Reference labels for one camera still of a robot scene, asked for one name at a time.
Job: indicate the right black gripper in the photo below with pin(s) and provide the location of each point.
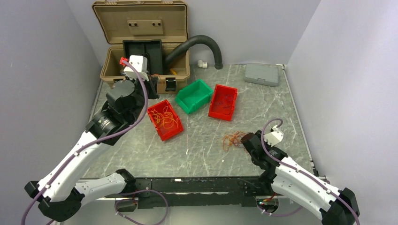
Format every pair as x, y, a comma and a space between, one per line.
259, 133

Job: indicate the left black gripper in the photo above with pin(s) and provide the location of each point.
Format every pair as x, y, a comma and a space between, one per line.
151, 86

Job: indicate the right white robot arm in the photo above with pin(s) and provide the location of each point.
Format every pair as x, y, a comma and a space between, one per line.
284, 176

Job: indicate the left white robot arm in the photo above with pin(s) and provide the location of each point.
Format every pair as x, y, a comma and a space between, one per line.
61, 193

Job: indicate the small red plastic bin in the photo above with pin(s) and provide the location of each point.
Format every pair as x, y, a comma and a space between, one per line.
165, 120

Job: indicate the large red plastic bin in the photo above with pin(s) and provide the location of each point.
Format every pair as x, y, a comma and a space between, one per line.
222, 104

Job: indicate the black toolbox tray insert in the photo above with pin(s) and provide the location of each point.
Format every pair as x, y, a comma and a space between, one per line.
151, 49

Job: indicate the grey plastic organizer case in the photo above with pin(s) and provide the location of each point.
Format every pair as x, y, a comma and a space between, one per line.
263, 74

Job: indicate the green plastic bin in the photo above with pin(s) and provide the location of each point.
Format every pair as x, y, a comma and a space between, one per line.
194, 96

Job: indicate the white pipe fitting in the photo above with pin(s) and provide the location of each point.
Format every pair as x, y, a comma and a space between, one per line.
202, 64

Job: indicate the tan plastic toolbox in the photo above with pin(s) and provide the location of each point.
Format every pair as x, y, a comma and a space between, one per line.
145, 20

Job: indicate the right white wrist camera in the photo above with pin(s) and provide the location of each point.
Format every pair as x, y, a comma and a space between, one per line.
274, 137

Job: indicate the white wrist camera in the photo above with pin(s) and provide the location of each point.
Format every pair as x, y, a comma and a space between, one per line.
274, 137
140, 63

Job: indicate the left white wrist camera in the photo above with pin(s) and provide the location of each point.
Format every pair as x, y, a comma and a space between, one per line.
140, 63

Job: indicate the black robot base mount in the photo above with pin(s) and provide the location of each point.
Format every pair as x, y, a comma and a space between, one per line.
201, 191

